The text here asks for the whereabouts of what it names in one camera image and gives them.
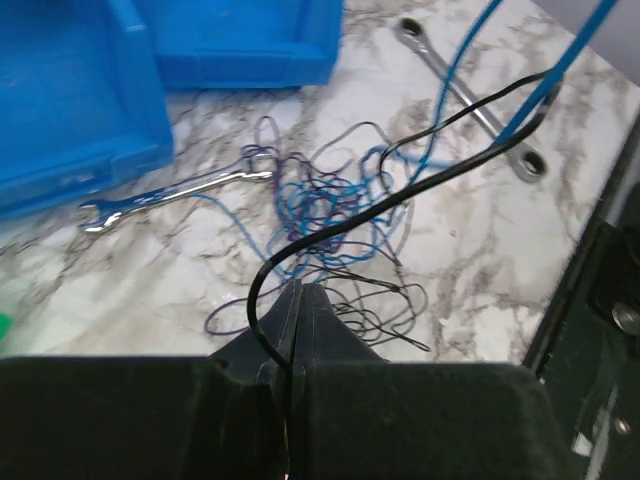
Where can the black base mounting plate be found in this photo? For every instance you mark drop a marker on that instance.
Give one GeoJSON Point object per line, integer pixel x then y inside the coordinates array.
{"type": "Point", "coordinates": [586, 349]}

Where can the chrome combination wrench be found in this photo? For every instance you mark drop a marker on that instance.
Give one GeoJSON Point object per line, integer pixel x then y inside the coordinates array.
{"type": "Point", "coordinates": [110, 212]}

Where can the left blue plastic bin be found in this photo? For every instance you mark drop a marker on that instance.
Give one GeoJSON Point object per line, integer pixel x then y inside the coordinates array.
{"type": "Point", "coordinates": [82, 105]}

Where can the blue plastic bin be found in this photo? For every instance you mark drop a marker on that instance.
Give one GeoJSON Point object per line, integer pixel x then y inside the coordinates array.
{"type": "Point", "coordinates": [244, 44]}
{"type": "Point", "coordinates": [82, 105]}

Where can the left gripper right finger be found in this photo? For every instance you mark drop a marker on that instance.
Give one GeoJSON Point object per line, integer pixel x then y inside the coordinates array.
{"type": "Point", "coordinates": [357, 416]}

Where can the green plastic bin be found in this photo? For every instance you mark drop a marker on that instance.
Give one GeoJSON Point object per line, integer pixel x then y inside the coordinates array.
{"type": "Point", "coordinates": [5, 325]}

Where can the grey ratchet wrench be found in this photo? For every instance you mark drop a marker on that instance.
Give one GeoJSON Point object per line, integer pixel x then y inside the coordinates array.
{"type": "Point", "coordinates": [526, 162]}

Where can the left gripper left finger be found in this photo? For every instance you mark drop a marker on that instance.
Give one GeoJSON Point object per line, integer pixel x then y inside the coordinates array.
{"type": "Point", "coordinates": [221, 416]}

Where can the right blue plastic bin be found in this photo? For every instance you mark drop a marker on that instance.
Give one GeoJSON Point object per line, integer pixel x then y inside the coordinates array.
{"type": "Point", "coordinates": [244, 44]}

